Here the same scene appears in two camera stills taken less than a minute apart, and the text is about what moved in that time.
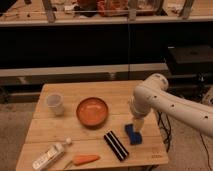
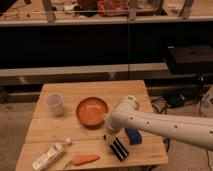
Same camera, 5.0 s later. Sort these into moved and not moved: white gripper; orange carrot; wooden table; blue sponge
Moved: white gripper
Not moved: wooden table; blue sponge; orange carrot
